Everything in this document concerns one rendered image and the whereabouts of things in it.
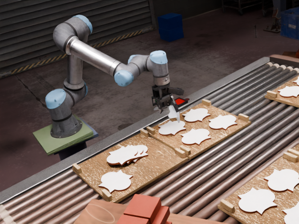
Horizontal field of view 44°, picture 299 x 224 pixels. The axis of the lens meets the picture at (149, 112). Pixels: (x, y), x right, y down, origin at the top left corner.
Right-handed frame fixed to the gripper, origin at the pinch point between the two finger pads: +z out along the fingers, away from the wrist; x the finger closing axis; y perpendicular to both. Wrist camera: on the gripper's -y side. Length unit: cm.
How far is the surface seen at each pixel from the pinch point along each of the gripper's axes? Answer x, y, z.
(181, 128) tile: 5.1, -2.2, 5.5
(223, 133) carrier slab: 22.7, -13.7, 6.5
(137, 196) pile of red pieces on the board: 71, 63, -32
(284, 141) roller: 46, -28, 8
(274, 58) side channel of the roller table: -17, -104, 6
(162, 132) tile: 0.4, 6.7, 5.5
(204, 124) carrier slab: 9.2, -13.5, 6.5
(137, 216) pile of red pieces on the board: 76, 67, -32
